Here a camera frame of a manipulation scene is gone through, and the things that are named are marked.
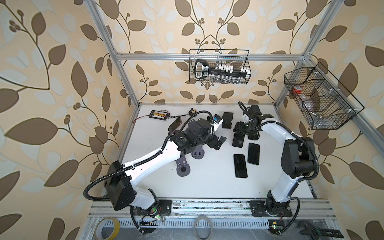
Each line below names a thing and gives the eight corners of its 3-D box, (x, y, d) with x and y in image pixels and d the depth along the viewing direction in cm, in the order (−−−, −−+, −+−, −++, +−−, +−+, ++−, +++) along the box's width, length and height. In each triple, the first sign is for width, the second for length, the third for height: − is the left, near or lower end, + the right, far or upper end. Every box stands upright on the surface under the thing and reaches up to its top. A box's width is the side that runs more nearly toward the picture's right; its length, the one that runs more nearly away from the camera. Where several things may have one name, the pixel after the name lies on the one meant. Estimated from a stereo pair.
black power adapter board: (149, 117, 115) (148, 115, 114) (153, 111, 119) (152, 109, 118) (165, 120, 113) (164, 119, 111) (168, 114, 117) (168, 112, 116)
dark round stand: (179, 179, 86) (177, 173, 79) (174, 167, 91) (172, 161, 84) (191, 173, 88) (190, 167, 81) (185, 162, 93) (184, 155, 86)
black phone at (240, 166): (235, 178, 86) (236, 176, 84) (232, 156, 95) (233, 154, 93) (248, 178, 86) (249, 176, 84) (243, 156, 95) (244, 154, 93)
